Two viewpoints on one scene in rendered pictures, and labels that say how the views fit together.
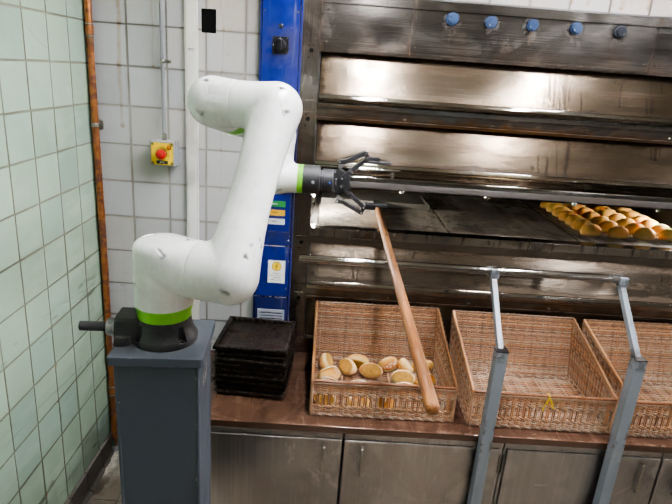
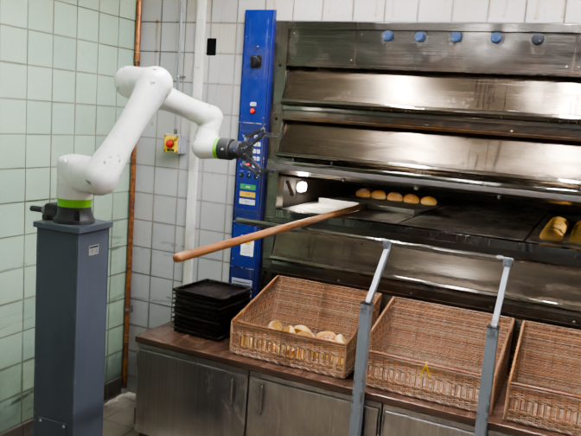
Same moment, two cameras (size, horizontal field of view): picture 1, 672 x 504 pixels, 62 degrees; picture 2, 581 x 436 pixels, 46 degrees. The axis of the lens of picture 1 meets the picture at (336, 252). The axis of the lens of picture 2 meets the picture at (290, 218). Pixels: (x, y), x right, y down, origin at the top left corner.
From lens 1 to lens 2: 159 cm
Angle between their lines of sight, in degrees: 27
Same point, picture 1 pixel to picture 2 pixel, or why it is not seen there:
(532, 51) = (458, 59)
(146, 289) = (59, 182)
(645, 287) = not seen: outside the picture
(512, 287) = (450, 279)
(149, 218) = (163, 195)
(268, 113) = (142, 83)
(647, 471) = not seen: outside the picture
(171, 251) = (71, 159)
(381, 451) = (277, 393)
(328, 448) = (237, 382)
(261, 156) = (130, 107)
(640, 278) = not seen: outside the picture
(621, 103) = (545, 103)
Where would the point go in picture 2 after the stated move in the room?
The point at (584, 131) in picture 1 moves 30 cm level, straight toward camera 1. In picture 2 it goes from (511, 130) to (471, 126)
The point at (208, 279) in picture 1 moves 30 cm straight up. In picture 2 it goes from (81, 174) to (84, 86)
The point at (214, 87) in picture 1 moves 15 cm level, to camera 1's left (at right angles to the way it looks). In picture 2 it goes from (124, 71) to (93, 69)
